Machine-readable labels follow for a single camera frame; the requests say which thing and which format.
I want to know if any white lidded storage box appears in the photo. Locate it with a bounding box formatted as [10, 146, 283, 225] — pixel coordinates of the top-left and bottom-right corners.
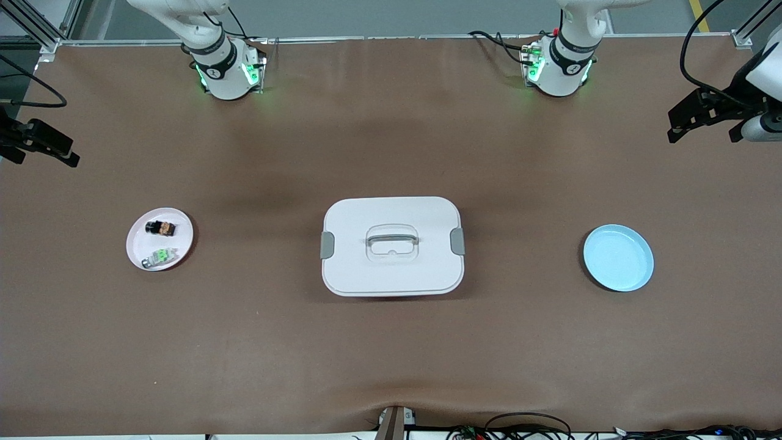
[320, 196, 466, 298]

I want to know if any pink round plate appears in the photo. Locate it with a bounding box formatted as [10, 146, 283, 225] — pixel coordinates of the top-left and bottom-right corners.
[126, 208, 195, 271]

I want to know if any light blue round plate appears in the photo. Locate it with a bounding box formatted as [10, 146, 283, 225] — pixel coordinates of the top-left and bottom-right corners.
[582, 224, 655, 293]

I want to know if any metal table-edge clamp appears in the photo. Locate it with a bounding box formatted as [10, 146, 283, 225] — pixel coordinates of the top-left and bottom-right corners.
[374, 406, 417, 440]

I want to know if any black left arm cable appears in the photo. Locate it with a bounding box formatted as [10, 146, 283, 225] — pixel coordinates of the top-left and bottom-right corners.
[679, 0, 749, 101]

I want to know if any aluminium frame post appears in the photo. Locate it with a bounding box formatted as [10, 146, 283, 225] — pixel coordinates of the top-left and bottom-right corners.
[0, 0, 83, 57]
[730, 0, 782, 50]

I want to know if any grey and green switch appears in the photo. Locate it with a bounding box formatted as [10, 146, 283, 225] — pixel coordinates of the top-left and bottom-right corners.
[142, 247, 180, 270]

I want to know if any black base cable bundle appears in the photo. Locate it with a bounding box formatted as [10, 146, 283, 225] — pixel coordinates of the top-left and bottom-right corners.
[468, 29, 538, 65]

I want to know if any black table-edge cable bundle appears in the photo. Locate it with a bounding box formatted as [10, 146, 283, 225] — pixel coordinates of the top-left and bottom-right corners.
[611, 424, 782, 440]

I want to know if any black looped table-edge cable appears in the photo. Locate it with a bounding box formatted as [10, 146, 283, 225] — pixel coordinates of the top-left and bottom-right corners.
[446, 412, 575, 440]

